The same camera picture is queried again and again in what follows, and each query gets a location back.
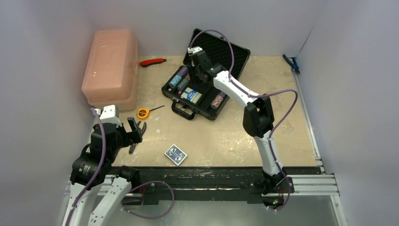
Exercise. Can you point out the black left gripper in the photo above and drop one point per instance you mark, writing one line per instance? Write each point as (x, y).
(131, 137)

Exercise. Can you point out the black poker set case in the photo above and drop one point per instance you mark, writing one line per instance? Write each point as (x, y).
(217, 49)

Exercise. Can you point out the blue backed playing card deck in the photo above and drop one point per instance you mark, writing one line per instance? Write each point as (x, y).
(176, 155)

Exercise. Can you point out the green blue poker chip roll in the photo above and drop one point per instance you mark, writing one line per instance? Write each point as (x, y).
(183, 84)

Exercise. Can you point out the lavender poker chip roll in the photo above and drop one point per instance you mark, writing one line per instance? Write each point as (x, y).
(183, 72)

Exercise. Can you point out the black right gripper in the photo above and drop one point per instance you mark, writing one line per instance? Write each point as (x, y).
(195, 74)

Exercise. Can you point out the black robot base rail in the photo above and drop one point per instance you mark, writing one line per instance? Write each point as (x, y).
(233, 184)

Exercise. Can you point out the blue Texas Hold'em card box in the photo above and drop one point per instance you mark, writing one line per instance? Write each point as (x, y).
(191, 95)

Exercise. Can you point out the blue handled pliers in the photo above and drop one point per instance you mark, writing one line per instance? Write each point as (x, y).
(292, 62)

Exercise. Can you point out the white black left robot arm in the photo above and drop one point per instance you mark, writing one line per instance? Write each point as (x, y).
(94, 164)

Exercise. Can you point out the black grey wire stripper pliers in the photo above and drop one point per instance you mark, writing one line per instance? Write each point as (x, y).
(138, 136)

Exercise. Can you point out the yellow tape measure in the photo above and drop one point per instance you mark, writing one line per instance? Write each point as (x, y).
(143, 113)

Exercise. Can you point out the orange blue poker chip roll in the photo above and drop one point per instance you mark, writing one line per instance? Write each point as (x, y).
(216, 102)

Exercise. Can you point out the pink translucent plastic storage box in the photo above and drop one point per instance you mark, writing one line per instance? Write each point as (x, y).
(111, 74)

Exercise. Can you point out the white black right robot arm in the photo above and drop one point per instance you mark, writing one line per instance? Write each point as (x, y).
(258, 117)

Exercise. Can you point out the light blue poker chip roll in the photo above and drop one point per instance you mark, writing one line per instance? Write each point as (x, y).
(175, 81)

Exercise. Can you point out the red utility knife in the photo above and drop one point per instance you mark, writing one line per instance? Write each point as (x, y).
(151, 62)

